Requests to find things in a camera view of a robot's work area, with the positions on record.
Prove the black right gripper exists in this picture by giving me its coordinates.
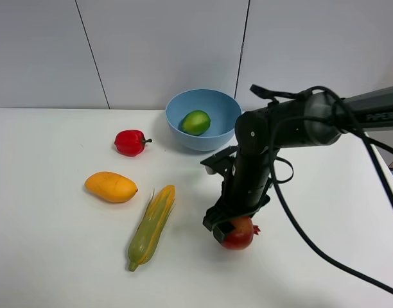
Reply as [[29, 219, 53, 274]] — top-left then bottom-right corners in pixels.
[[203, 147, 270, 243]]

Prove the red pomegranate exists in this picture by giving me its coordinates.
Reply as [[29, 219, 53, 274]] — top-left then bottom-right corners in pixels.
[[222, 216, 261, 250]]

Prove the green lime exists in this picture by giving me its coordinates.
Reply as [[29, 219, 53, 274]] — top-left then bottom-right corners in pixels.
[[179, 110, 211, 136]]

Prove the yellow mango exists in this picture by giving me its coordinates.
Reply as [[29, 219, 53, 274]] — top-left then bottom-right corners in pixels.
[[84, 171, 138, 203]]

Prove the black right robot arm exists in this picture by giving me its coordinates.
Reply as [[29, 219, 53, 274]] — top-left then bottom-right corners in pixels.
[[201, 85, 393, 243]]

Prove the light blue bowl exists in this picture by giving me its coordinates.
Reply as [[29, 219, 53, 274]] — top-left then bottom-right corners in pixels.
[[165, 89, 242, 151]]

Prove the corn cob with husk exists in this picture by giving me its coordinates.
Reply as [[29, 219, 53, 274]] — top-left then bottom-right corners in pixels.
[[127, 185, 175, 272]]

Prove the red bell pepper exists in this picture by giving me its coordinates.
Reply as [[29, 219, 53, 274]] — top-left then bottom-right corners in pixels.
[[114, 130, 152, 157]]

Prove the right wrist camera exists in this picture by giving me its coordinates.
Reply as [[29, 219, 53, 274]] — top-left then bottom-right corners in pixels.
[[200, 146, 238, 179]]

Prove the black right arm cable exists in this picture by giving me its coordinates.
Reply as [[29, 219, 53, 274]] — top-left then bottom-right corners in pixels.
[[250, 83, 393, 298]]

